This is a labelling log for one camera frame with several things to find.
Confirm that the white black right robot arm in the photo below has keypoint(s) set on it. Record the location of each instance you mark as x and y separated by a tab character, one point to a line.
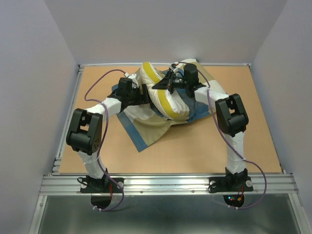
230	118

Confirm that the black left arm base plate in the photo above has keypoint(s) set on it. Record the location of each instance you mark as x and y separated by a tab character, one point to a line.
90	185

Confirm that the blue beige white plaid pillowcase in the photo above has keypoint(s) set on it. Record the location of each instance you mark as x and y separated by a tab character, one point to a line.
145	124

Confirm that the white pillow yellow edge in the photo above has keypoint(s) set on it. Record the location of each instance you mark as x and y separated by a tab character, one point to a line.
171	106

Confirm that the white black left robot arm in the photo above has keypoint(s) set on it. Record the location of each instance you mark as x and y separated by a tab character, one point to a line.
88	128

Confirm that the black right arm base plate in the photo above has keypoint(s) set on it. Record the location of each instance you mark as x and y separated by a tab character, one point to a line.
225	184

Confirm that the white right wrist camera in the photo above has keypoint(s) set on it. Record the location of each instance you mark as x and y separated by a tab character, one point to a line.
174	67

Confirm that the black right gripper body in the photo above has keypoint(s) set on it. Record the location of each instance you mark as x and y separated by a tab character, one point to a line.
178	83

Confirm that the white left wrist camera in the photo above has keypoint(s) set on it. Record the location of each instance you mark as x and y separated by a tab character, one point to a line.
133	77

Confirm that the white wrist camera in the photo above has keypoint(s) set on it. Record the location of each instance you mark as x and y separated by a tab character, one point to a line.
133	77
174	67

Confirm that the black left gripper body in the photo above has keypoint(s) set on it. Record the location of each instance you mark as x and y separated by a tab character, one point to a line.
133	96

